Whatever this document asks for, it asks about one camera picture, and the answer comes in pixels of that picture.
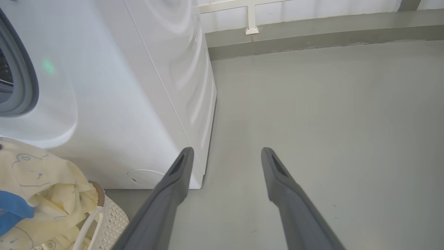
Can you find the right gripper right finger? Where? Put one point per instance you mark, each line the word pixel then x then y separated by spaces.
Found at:
pixel 295 208

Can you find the white metal railing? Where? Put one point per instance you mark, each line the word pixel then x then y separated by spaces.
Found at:
pixel 252 21

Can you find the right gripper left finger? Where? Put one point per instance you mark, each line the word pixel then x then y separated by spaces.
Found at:
pixel 163 205

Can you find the grey metal post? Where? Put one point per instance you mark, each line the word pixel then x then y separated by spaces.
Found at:
pixel 409 4

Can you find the cream bear print garment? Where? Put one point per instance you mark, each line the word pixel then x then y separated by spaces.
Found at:
pixel 45 184

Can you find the white front-load washing machine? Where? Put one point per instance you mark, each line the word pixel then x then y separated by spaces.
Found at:
pixel 104 104

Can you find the blue garment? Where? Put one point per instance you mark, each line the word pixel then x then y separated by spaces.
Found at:
pixel 14 210

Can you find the cream perforated laundry basket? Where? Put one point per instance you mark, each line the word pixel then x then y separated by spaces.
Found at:
pixel 116 222

